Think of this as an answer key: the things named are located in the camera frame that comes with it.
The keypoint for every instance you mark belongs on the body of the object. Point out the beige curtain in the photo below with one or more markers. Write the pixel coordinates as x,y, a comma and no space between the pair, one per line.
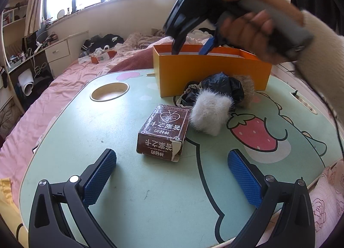
35,1

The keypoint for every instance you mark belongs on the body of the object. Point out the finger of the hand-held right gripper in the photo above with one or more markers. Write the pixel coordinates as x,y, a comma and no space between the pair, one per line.
207,46
177,45

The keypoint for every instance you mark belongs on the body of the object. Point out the brown card box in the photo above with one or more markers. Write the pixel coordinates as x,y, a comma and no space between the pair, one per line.
161,127

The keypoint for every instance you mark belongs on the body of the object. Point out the white paper roll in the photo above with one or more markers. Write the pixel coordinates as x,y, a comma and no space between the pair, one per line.
25,81

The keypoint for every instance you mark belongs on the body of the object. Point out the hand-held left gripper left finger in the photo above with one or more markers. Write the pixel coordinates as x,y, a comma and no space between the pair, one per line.
99,178

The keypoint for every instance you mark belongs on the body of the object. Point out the green cartoon desktop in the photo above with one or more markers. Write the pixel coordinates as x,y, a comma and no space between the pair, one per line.
134,197

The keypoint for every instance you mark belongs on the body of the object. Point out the black lace-trimmed pouch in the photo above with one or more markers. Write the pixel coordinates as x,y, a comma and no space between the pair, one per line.
220,84

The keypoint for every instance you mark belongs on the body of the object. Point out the white drawer cabinet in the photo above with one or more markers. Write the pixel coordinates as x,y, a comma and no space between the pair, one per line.
57,50

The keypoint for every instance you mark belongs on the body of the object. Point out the cluttered side desk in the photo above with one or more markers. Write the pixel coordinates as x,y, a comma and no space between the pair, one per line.
16,61

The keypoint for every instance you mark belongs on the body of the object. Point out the black clothes pile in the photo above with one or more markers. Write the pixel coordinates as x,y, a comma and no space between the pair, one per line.
107,40

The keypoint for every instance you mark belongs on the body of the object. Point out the person's right hand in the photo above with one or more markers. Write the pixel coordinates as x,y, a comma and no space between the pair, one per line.
250,30

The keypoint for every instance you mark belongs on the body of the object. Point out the yellow cloth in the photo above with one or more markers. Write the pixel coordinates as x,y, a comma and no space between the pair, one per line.
8,210

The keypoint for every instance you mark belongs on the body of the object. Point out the pink fluffy blanket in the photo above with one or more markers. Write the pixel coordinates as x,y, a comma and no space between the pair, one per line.
139,41

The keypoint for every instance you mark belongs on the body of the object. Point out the person's right forearm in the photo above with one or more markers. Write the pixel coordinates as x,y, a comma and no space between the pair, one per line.
322,57

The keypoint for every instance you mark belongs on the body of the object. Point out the pink bedsheet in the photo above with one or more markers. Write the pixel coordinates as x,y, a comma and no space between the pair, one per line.
40,108

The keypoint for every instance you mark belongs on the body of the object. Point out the orange cardboard box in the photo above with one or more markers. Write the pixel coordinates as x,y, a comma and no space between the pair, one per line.
204,76

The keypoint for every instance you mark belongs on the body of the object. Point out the round mirror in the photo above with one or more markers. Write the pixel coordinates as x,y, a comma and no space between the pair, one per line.
61,14

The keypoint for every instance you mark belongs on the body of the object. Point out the white fur cuff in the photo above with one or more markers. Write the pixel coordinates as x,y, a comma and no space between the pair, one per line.
209,113

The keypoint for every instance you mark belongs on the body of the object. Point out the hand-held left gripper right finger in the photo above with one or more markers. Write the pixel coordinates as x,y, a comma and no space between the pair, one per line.
244,178

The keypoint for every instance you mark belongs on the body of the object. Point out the pink floral blanket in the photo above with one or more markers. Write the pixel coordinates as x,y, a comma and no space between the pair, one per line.
328,205

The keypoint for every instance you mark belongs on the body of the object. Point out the small orange packet box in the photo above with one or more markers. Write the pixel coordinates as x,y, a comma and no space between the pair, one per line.
107,56

